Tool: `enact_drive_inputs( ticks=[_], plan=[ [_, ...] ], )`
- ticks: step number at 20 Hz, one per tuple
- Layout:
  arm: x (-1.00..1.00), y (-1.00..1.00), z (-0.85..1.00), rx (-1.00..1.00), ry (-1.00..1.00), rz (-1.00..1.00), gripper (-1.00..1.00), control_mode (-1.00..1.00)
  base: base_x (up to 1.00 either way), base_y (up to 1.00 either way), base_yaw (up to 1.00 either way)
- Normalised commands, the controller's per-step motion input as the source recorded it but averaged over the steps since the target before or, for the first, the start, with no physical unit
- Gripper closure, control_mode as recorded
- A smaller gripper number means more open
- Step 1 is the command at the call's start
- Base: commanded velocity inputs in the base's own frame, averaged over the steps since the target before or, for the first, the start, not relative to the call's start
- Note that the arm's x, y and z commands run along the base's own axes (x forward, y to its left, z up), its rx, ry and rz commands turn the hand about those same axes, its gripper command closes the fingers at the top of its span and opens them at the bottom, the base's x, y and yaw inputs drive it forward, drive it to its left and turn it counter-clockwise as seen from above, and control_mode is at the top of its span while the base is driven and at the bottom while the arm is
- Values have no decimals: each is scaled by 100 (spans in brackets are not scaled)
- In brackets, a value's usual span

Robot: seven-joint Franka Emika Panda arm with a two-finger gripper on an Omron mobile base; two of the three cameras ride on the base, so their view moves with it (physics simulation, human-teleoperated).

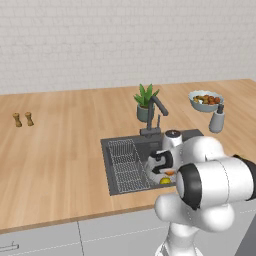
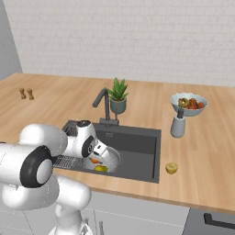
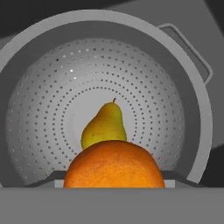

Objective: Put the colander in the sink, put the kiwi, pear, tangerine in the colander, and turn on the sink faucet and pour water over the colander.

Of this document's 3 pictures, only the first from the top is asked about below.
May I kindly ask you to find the wooden shaker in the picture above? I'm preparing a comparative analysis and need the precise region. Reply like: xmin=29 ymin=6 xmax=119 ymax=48
xmin=12 ymin=112 xmax=23 ymax=129
xmin=24 ymin=111 xmax=35 ymax=127

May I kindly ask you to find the green plant in grey pot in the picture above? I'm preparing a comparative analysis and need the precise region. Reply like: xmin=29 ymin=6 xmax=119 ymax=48
xmin=133 ymin=83 xmax=161 ymax=123

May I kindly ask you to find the grey soap dispenser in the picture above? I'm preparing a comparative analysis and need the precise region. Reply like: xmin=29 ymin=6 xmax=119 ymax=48
xmin=208 ymin=103 xmax=226 ymax=135

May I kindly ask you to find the dark grey sink faucet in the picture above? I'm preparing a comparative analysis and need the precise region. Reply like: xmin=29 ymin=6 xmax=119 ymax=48
xmin=139 ymin=95 xmax=170 ymax=137

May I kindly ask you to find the grey cupboard front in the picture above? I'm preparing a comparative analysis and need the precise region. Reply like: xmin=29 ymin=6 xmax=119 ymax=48
xmin=77 ymin=207 xmax=172 ymax=256

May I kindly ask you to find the white colander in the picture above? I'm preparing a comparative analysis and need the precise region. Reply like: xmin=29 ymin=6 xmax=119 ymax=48
xmin=145 ymin=168 xmax=178 ymax=187

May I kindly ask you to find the pale bowl of food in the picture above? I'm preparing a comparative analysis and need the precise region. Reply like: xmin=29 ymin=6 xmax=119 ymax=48
xmin=187 ymin=89 xmax=225 ymax=114

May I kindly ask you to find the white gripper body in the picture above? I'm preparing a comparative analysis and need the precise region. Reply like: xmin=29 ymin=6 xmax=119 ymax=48
xmin=145 ymin=155 xmax=163 ymax=176

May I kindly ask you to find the dark grey sink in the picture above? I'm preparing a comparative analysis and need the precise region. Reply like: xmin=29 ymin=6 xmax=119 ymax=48
xmin=100 ymin=129 xmax=205 ymax=197

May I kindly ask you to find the grey drawer handle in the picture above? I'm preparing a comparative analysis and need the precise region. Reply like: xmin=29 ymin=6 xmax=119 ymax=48
xmin=0 ymin=242 xmax=20 ymax=253

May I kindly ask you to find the grey wire sink rack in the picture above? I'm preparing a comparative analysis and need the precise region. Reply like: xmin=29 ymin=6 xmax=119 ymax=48
xmin=106 ymin=138 xmax=151 ymax=195

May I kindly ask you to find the grey drawer front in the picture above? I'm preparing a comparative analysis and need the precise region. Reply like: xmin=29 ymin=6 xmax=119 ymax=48
xmin=0 ymin=221 xmax=83 ymax=256

